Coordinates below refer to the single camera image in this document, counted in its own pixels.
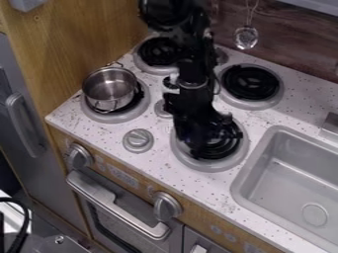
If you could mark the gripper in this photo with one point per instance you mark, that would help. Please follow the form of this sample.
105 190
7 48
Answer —
193 112

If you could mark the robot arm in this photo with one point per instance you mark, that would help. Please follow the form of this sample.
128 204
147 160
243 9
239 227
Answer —
193 39

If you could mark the toy stove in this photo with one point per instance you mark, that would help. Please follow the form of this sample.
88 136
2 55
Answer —
132 140

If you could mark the silver pot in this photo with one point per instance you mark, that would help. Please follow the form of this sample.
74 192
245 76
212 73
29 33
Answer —
110 87

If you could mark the clear hanging tool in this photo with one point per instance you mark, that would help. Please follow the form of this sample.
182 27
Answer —
245 38

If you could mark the toy sink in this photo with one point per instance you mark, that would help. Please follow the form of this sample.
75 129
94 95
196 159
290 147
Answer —
290 178

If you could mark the grey toy fridge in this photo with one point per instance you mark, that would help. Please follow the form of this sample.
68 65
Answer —
22 131

